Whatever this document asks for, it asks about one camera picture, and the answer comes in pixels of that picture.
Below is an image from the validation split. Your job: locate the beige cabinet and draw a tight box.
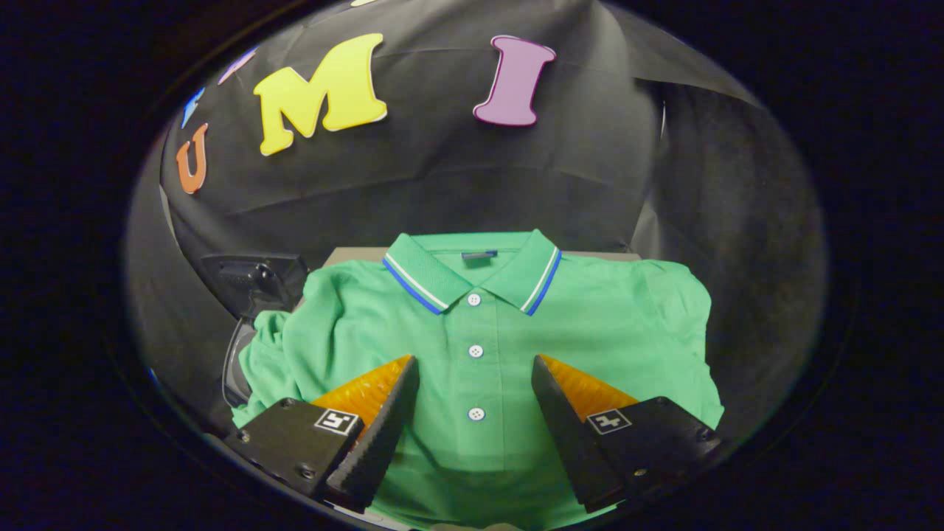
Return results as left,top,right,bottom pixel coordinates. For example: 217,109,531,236
322,247,642,271

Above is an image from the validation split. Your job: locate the dark washing machine lid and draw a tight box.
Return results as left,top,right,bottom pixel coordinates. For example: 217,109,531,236
201,254,310,319

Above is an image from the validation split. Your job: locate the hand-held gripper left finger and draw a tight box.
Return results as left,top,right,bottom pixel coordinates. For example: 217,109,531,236
225,355,421,513

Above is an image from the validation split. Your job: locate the black backdrop cloth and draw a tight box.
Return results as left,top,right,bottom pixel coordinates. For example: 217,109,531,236
124,0,828,436

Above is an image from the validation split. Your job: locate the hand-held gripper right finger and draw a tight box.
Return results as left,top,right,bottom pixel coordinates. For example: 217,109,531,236
531,354,729,515

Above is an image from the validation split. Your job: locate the green polo shirt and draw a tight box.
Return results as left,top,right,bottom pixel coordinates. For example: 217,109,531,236
232,230,725,530

